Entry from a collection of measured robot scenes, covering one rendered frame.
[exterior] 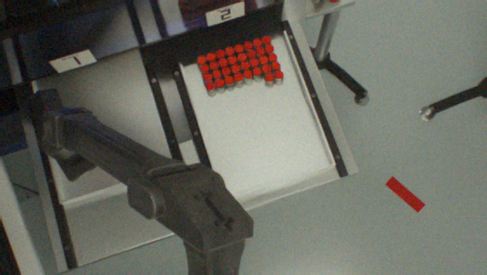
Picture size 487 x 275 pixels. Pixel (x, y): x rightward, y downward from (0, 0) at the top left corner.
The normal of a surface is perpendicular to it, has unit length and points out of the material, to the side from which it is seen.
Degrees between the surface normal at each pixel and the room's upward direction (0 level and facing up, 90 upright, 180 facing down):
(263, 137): 0
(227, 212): 43
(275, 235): 0
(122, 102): 0
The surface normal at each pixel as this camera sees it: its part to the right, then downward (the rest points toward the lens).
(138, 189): -0.78, 0.15
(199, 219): 0.27, -0.79
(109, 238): -0.03, -0.25
